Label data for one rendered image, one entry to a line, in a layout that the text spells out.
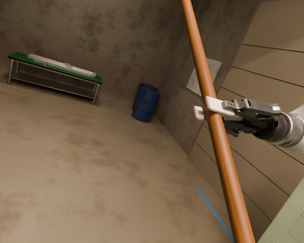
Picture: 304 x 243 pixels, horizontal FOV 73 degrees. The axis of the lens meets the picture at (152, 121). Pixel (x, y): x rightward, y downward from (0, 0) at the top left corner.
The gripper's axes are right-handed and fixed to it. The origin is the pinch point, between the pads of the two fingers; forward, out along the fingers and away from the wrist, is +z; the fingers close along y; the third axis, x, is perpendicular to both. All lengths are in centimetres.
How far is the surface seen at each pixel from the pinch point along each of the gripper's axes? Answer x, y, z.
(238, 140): 115, 192, -273
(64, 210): 10, 245, -4
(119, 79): 440, 476, -151
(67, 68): 389, 435, 12
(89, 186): 43, 270, -35
